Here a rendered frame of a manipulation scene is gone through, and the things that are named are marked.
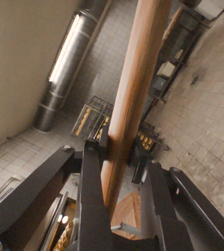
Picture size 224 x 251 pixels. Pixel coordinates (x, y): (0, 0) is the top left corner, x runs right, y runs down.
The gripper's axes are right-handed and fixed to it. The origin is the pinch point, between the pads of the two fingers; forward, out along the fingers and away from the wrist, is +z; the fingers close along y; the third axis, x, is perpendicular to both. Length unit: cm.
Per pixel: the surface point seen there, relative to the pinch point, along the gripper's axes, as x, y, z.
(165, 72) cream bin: 62, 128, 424
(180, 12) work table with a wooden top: 204, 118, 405
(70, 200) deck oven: -146, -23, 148
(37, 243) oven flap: -141, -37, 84
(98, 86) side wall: -15, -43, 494
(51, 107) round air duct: -66, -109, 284
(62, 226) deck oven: -190, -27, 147
